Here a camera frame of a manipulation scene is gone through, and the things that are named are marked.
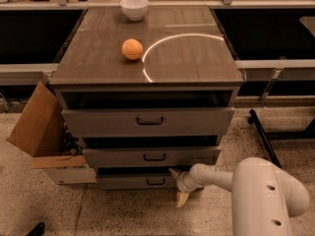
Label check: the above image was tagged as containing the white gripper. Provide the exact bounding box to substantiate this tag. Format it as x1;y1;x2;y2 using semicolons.
168;168;197;207

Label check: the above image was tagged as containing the grey drawer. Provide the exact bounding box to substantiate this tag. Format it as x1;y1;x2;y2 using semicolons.
62;107;234;138
83;147;221;168
95;173;175;190

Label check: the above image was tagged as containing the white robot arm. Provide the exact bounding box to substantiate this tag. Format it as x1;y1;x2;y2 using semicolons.
169;157;310;236

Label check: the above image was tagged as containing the grey drawer cabinet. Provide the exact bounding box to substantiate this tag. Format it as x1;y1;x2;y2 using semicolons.
51;6;244;177

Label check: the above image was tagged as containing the open cardboard box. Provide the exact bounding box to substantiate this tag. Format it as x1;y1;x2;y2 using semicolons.
7;82;95;185

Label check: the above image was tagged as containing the black stand base bar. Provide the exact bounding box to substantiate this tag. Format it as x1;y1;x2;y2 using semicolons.
248;109;282;167

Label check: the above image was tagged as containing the orange fruit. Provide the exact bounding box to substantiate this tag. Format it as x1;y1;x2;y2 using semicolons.
121;38;144;60

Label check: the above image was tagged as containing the black object on floor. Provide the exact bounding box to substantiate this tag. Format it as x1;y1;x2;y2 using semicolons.
27;222;45;236

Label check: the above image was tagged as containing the white bowl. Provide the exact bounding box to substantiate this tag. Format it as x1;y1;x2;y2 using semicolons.
120;0;149;21

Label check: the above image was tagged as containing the metal rail bracket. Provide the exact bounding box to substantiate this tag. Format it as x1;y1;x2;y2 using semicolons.
259;68;284;106

